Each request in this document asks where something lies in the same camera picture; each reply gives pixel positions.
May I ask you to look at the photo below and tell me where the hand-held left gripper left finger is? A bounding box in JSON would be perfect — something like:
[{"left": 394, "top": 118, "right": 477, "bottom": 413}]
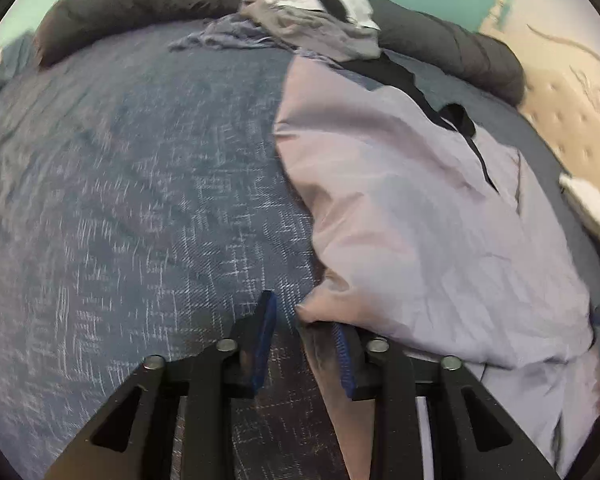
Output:
[{"left": 45, "top": 290, "right": 278, "bottom": 480}]

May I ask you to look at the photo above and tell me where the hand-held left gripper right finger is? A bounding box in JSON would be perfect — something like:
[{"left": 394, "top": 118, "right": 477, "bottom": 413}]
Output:
[{"left": 330, "top": 322, "right": 561, "bottom": 480}]

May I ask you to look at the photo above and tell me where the grey jacket with black lining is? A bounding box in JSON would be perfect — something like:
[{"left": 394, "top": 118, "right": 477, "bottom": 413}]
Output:
[{"left": 272, "top": 52, "right": 600, "bottom": 480}]

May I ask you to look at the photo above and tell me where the white folded garment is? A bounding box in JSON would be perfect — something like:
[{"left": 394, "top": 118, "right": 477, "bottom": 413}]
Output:
[{"left": 559, "top": 174, "right": 600, "bottom": 261}]

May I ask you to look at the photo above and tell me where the cream tufted headboard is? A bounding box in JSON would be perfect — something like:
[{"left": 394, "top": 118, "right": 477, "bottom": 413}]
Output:
[{"left": 480, "top": 0, "right": 600, "bottom": 186}]

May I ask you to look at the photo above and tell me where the black garment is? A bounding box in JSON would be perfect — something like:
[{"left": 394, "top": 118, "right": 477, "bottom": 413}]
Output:
[{"left": 350, "top": 55, "right": 431, "bottom": 111}]

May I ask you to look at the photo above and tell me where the blue-grey striped cloth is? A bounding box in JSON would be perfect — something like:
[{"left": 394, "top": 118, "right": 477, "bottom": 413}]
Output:
[{"left": 169, "top": 14, "right": 341, "bottom": 68}]

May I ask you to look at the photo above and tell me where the dark grey rolled duvet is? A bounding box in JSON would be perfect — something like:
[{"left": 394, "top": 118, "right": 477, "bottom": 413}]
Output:
[{"left": 32, "top": 0, "right": 526, "bottom": 106}]

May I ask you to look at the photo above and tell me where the light blue blanket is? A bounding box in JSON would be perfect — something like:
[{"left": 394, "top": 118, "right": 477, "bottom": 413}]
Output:
[{"left": 0, "top": 30, "right": 37, "bottom": 111}]

